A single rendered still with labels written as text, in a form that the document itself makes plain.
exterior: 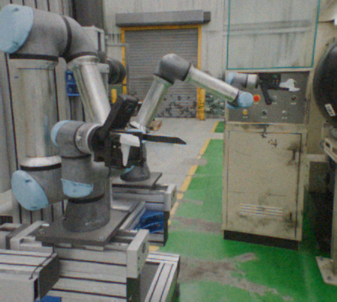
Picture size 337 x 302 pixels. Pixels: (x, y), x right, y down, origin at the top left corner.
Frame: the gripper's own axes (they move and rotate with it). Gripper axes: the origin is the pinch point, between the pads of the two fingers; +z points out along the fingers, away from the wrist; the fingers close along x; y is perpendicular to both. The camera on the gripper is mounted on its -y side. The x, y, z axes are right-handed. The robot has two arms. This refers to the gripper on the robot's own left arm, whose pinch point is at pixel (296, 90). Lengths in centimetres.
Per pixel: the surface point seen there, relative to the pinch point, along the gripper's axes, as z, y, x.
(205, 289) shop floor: -29, -118, -9
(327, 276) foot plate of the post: 38, -108, 24
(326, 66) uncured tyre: 9.3, 12.1, -8.3
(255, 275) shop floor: -2, -115, 13
